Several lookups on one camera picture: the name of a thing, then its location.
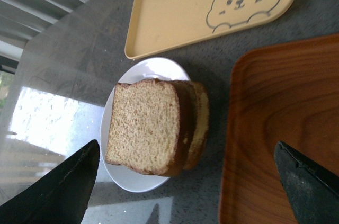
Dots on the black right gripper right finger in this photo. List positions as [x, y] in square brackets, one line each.
[311, 189]

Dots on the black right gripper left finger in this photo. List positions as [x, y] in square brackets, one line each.
[62, 195]

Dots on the white round plate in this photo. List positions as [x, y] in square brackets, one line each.
[161, 68]

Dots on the bread slice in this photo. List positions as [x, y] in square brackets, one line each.
[151, 129]
[201, 110]

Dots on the brown wooden tray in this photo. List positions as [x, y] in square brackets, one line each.
[286, 92]

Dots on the yellow bear tray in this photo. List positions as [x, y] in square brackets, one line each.
[160, 25]

